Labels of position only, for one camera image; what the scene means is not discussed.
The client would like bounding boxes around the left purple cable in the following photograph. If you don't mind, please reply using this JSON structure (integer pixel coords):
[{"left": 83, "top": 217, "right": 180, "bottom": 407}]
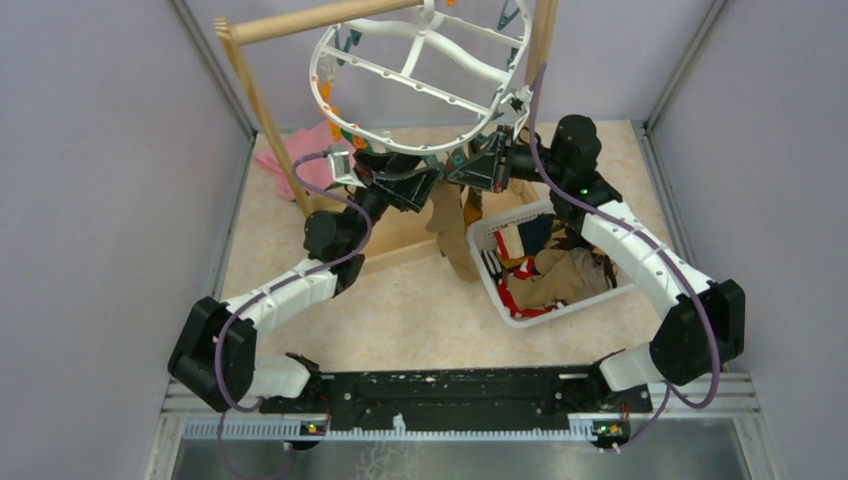
[{"left": 213, "top": 150, "right": 376, "bottom": 480}]

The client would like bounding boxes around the tan ribbed sock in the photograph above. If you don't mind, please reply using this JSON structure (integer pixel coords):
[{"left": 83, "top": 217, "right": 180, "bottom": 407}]
[
  {"left": 505, "top": 248, "right": 618, "bottom": 311},
  {"left": 425, "top": 182, "right": 480, "bottom": 283}
]

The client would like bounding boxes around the purple cable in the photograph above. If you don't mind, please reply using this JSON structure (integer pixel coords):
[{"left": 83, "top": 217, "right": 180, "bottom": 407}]
[
  {"left": 526, "top": 62, "right": 722, "bottom": 452},
  {"left": 213, "top": 150, "right": 376, "bottom": 480}
]

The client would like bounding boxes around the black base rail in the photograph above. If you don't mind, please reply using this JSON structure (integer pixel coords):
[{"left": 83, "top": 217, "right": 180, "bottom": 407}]
[{"left": 265, "top": 364, "right": 654, "bottom": 448}]

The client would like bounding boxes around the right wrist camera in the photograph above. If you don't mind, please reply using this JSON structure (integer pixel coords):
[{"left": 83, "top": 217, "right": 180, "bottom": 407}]
[{"left": 499, "top": 85, "right": 534, "bottom": 125}]

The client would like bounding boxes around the white oval clip hanger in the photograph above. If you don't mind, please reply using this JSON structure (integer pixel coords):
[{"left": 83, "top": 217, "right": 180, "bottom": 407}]
[{"left": 309, "top": 1, "right": 533, "bottom": 157}]

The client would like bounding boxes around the navy blue sock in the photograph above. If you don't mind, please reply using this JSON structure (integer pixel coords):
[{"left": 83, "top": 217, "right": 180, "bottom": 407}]
[{"left": 517, "top": 214, "right": 555, "bottom": 256}]

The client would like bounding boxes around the red white striped sock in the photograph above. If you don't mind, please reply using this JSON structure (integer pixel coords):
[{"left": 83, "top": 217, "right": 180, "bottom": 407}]
[{"left": 494, "top": 226, "right": 584, "bottom": 319}]

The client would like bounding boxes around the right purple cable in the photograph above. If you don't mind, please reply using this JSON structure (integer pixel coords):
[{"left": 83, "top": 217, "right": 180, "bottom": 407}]
[{"left": 526, "top": 62, "right": 722, "bottom": 452}]

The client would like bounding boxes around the white plastic laundry basket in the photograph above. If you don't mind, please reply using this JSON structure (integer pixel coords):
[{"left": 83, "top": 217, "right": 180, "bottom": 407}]
[{"left": 466, "top": 200, "right": 635, "bottom": 328}]

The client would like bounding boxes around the wooden hanger rack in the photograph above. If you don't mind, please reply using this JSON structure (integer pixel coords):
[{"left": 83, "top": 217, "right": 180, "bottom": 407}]
[{"left": 213, "top": 0, "right": 561, "bottom": 276}]

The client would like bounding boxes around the olive striped sock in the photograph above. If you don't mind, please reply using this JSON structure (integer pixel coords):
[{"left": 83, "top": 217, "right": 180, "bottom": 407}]
[{"left": 460, "top": 186, "right": 483, "bottom": 229}]

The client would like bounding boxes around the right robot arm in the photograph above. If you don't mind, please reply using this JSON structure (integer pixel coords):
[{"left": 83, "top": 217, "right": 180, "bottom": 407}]
[{"left": 449, "top": 115, "right": 746, "bottom": 412}]

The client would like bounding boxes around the pink cloth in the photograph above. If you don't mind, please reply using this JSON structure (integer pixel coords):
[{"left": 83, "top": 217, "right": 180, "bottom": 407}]
[{"left": 254, "top": 119, "right": 346, "bottom": 202}]

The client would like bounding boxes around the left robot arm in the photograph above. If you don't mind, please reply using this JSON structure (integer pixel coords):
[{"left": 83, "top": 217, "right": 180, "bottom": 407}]
[{"left": 167, "top": 146, "right": 445, "bottom": 413}]

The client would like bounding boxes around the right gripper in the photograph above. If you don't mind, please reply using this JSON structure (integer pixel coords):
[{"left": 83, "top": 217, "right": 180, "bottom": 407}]
[{"left": 448, "top": 126, "right": 568, "bottom": 195}]

